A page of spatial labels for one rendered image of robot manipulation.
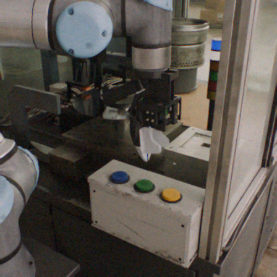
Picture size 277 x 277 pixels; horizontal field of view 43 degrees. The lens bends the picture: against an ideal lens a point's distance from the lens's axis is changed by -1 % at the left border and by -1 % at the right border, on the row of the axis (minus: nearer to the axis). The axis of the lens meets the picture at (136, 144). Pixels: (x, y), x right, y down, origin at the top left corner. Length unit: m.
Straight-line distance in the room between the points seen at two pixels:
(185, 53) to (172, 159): 0.89
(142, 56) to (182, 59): 1.13
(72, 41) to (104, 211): 0.49
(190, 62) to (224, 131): 1.14
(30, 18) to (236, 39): 0.33
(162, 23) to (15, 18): 0.25
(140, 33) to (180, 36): 1.11
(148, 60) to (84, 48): 0.18
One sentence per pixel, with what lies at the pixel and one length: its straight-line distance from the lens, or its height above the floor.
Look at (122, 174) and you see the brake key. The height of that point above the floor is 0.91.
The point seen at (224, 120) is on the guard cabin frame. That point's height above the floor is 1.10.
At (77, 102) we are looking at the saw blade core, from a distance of 1.20.
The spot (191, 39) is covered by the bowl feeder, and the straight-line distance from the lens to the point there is 1.78.
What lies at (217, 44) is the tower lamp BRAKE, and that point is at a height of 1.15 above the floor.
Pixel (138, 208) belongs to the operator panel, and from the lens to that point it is 0.82.
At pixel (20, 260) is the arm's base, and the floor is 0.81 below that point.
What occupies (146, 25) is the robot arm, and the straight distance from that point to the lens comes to 0.65.
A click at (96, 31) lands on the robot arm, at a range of 0.51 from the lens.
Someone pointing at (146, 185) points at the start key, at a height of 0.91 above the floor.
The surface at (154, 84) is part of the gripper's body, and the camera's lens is 0.70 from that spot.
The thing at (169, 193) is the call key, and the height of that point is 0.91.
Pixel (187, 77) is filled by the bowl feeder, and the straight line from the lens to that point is 1.86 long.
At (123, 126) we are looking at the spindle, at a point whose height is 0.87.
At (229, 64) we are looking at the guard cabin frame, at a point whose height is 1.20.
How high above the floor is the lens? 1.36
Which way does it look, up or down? 27 degrees down
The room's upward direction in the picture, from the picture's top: straight up
